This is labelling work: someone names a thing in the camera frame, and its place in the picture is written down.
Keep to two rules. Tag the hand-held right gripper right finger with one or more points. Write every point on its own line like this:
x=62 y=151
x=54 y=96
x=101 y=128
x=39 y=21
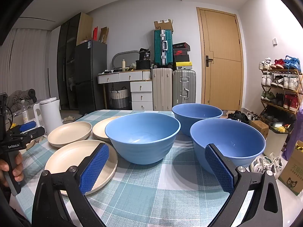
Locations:
x=219 y=167

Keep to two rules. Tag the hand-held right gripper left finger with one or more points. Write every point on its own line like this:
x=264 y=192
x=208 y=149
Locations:
x=94 y=167

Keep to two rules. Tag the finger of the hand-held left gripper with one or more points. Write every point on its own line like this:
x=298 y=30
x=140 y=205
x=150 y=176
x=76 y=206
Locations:
x=27 y=125
x=35 y=131

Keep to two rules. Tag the cream plate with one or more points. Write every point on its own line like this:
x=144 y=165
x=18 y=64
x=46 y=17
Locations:
x=68 y=132
x=100 y=130
x=68 y=158

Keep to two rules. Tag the light blue bowl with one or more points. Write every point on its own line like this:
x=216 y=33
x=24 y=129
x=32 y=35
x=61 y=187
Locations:
x=142 y=146

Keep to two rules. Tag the person's left hand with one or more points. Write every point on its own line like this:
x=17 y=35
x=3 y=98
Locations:
x=18 y=167

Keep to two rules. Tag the clear plastic bottle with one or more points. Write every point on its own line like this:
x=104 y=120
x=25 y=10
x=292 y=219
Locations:
x=24 y=113

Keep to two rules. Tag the white electric kettle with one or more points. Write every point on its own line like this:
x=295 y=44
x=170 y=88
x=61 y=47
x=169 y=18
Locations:
x=51 y=115

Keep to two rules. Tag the dark grey cloth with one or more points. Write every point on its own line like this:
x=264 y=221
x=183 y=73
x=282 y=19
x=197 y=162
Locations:
x=23 y=97

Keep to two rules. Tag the beige slipper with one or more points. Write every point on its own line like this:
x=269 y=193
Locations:
x=68 y=118

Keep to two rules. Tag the white green sneaker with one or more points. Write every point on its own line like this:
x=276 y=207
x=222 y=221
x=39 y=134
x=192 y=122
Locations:
x=277 y=164
x=260 y=166

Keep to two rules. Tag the brown cardboard box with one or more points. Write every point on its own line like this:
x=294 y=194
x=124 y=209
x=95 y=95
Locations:
x=259 y=127

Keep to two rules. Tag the teal checked tablecloth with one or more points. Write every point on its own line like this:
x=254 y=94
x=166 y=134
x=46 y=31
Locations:
x=151 y=189

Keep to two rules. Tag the white trash bin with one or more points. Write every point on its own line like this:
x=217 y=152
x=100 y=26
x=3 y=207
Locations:
x=274 y=141

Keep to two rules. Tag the white curtain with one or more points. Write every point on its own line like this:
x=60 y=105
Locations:
x=26 y=59

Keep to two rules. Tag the white wardrobe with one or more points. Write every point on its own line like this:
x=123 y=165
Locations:
x=54 y=63

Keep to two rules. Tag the cardboard box with green print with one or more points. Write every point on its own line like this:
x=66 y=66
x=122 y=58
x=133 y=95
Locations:
x=292 y=170

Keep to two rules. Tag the black glass cabinet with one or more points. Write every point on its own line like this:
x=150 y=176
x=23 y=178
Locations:
x=67 y=63

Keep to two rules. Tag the woven laundry basket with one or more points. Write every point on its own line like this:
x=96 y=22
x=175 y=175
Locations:
x=119 y=98

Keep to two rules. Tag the dark grey refrigerator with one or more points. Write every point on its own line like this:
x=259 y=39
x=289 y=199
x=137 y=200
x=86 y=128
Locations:
x=90 y=75

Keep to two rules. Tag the purple bag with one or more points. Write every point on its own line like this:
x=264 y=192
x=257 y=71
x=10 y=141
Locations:
x=294 y=132

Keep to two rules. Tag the silver suitcase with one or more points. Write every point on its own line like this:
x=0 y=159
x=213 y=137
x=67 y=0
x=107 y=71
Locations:
x=183 y=85

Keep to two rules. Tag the wooden door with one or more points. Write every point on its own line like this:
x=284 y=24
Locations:
x=222 y=75

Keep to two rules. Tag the white dressing desk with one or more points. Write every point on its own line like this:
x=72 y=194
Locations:
x=140 y=86

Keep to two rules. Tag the beige suitcase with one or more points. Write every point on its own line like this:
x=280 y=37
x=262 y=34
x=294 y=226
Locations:
x=162 y=89

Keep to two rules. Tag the cream bottle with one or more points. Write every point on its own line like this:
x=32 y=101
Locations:
x=123 y=66

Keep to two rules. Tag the yellow and black shoe box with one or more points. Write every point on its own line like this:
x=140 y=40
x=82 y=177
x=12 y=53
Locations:
x=184 y=65

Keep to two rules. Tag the black fabric box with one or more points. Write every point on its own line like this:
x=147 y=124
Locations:
x=143 y=65

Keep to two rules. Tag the oval mirror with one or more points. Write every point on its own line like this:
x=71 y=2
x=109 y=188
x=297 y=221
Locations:
x=125 y=58

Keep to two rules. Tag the flat cardboard piece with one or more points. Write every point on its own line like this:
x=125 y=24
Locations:
x=104 y=35

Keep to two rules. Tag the black paper bag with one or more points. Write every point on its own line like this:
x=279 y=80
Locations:
x=144 y=54

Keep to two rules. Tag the flat black shoe box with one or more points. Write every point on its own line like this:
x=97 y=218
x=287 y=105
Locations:
x=181 y=46

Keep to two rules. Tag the teal suitcase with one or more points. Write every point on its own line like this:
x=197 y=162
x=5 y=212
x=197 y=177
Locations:
x=158 y=49

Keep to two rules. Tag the white wall switch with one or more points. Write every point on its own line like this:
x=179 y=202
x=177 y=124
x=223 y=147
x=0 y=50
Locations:
x=274 y=41

